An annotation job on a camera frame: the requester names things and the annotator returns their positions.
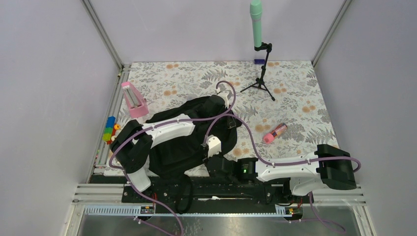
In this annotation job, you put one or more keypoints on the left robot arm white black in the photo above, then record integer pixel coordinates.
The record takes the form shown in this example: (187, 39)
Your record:
(135, 141)

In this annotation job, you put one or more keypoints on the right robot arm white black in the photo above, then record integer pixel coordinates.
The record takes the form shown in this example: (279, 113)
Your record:
(327, 167)

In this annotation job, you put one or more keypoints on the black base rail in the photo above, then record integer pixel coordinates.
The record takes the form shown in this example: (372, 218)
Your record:
(212, 196)

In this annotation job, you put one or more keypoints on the small blue block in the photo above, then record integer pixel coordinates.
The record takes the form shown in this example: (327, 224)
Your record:
(259, 61)

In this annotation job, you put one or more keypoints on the black student backpack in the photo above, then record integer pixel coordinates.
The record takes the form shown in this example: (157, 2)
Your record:
(170, 159)

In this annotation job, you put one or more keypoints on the floral table mat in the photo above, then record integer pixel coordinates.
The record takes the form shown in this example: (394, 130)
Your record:
(298, 101)

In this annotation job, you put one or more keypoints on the colourful toy block train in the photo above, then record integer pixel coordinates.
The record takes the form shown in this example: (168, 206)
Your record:
(110, 129)

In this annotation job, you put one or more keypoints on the pink tube container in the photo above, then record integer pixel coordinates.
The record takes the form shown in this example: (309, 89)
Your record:
(276, 132)

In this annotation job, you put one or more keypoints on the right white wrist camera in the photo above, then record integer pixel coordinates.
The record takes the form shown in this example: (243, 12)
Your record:
(214, 146)

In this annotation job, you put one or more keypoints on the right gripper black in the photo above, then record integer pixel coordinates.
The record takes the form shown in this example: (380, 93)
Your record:
(220, 155)

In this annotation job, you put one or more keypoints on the black tripod microphone stand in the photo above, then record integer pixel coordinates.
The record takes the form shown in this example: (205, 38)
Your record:
(259, 82)

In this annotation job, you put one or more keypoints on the green microphone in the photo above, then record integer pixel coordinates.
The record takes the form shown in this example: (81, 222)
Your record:
(256, 11)

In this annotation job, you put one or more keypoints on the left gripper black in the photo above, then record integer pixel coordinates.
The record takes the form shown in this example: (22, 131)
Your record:
(223, 108)

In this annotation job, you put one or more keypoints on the pink metronome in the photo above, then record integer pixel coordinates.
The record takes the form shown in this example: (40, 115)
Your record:
(136, 103)

